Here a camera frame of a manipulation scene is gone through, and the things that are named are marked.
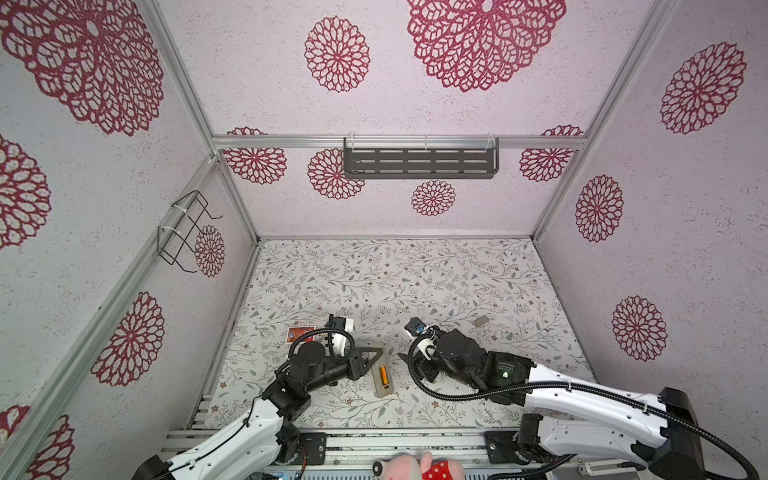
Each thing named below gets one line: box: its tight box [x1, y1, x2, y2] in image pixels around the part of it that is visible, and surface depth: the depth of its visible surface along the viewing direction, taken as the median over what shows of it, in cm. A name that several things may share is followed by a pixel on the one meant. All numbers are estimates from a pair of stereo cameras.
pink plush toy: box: [373, 451, 465, 480], surface depth 67 cm
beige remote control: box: [372, 354, 395, 398], surface depth 74 cm
